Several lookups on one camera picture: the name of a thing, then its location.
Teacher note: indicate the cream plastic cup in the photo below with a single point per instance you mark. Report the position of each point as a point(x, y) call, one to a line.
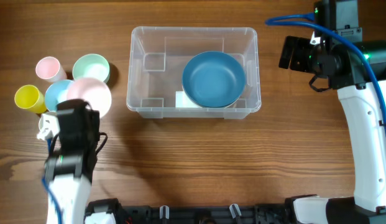
point(43, 121)

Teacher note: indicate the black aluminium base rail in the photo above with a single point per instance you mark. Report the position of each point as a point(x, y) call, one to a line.
point(111, 211)

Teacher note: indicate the light blue plastic bowl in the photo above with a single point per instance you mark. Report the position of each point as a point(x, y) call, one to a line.
point(57, 93)

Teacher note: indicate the yellow plastic cup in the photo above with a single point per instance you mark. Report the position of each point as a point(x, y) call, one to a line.
point(29, 97)

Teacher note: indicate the dark blue plastic plate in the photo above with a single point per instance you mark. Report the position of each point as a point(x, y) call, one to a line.
point(210, 68)

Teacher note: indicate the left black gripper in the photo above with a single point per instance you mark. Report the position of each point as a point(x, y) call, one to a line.
point(95, 116)

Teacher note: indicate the clear plastic storage bin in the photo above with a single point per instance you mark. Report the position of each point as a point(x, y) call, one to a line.
point(159, 54)

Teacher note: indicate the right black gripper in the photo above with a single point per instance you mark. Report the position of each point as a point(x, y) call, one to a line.
point(296, 59)

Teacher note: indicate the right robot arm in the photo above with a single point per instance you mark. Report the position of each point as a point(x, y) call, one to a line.
point(356, 69)

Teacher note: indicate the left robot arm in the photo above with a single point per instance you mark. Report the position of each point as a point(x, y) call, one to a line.
point(71, 159)

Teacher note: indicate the pink plastic bowl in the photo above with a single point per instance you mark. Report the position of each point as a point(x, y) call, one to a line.
point(94, 91)

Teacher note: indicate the mint green plastic bowl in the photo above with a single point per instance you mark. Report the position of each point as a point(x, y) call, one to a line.
point(92, 66)

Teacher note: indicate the white label in bin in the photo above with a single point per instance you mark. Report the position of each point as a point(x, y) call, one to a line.
point(183, 101)

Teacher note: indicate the cream plastic plate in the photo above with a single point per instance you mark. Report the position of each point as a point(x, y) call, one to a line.
point(213, 96)

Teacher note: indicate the pink plastic cup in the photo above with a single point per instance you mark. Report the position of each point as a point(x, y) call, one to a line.
point(50, 70)

